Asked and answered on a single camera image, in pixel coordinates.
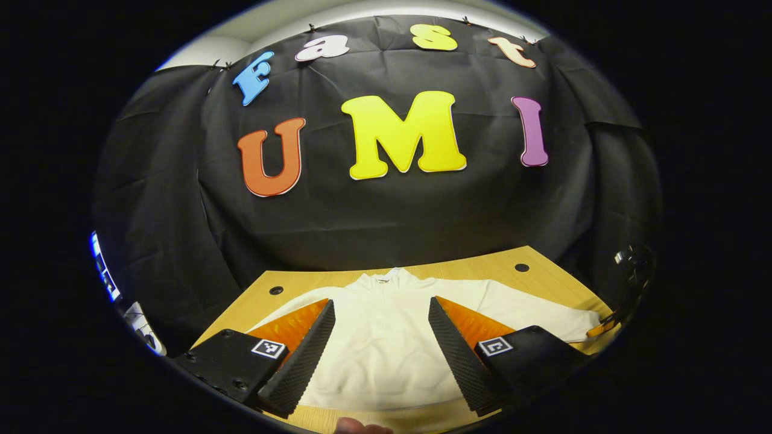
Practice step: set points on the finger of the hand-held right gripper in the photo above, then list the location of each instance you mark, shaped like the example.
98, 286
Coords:
603, 328

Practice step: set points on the white side table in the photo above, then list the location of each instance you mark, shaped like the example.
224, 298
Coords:
145, 328

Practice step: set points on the black backdrop cloth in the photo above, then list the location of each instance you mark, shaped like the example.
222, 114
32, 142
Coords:
392, 211

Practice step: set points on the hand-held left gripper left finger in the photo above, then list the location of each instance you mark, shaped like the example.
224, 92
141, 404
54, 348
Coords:
304, 361

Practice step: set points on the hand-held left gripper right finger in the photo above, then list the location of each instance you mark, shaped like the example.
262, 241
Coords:
461, 361

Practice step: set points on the cream sweatshirt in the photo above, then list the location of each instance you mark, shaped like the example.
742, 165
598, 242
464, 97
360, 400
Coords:
386, 349

